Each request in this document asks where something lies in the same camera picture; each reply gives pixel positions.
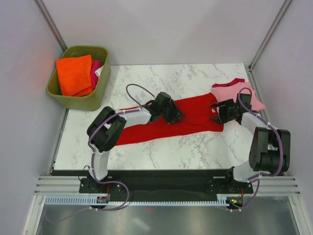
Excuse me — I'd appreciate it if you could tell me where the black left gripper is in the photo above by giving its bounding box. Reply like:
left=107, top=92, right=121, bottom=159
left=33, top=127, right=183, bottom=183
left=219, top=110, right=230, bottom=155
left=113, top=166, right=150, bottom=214
left=159, top=99, right=186, bottom=125

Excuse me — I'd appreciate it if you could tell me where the red t-shirt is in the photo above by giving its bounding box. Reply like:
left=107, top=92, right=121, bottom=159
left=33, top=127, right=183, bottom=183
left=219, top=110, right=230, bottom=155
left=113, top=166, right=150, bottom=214
left=114, top=92, right=224, bottom=147

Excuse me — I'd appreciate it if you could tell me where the aluminium frame post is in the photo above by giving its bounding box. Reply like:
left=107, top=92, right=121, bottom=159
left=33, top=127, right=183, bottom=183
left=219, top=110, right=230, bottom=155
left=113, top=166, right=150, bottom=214
left=247, top=0, right=293, bottom=72
left=34, top=0, right=67, bottom=51

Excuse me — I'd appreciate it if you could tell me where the magenta t-shirt in bin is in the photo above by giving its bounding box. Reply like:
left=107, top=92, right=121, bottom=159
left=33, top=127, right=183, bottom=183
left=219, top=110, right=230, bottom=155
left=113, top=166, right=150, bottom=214
left=90, top=60, right=103, bottom=89

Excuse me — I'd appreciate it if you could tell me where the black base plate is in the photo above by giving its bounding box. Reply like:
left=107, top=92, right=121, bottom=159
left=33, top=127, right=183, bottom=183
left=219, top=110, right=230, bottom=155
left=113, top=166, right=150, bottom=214
left=79, top=169, right=253, bottom=201

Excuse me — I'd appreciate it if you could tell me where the aluminium rail front crossbar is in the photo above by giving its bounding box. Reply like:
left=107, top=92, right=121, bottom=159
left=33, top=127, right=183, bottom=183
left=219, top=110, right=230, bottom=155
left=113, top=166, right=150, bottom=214
left=35, top=176, right=300, bottom=196

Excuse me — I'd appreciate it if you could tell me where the folded pink t-shirt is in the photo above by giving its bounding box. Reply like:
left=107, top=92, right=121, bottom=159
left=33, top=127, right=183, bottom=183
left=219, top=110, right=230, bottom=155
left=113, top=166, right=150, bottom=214
left=213, top=82, right=266, bottom=111

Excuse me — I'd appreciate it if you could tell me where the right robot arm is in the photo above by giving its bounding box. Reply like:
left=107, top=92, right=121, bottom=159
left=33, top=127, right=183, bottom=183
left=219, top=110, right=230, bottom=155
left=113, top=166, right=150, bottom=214
left=210, top=94, right=291, bottom=193

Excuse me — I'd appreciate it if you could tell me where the grey slotted cable duct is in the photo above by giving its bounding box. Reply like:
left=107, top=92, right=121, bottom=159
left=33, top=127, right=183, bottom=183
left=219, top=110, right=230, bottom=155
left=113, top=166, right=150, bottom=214
left=45, top=194, right=245, bottom=206

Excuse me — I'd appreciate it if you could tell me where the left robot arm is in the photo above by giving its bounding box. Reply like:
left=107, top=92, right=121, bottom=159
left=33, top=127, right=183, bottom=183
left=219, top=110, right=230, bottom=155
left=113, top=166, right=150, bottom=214
left=87, top=92, right=186, bottom=192

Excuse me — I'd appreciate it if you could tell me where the aluminium rail right of table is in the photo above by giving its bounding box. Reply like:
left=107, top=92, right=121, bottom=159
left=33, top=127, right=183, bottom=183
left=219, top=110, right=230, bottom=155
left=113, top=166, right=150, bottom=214
left=246, top=70, right=286, bottom=176

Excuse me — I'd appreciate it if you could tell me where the orange t-shirt in bin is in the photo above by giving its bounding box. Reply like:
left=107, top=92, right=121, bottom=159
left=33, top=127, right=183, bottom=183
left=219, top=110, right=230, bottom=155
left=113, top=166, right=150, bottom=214
left=56, top=55, right=93, bottom=97

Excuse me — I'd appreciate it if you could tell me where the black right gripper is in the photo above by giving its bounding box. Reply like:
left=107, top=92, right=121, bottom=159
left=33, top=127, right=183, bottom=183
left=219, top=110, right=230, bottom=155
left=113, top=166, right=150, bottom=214
left=210, top=99, right=238, bottom=125

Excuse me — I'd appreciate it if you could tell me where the right aluminium frame post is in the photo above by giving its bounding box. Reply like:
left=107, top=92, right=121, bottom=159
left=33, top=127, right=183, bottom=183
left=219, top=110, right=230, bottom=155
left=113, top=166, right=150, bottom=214
left=247, top=0, right=293, bottom=72

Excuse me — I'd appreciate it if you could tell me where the white garment in bin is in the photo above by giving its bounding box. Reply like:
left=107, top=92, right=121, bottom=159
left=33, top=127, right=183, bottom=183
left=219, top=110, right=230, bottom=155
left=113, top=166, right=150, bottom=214
left=95, top=67, right=103, bottom=78

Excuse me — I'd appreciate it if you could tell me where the left aluminium frame post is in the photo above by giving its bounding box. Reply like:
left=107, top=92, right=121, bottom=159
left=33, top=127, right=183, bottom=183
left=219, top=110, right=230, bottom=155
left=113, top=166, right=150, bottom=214
left=34, top=0, right=67, bottom=51

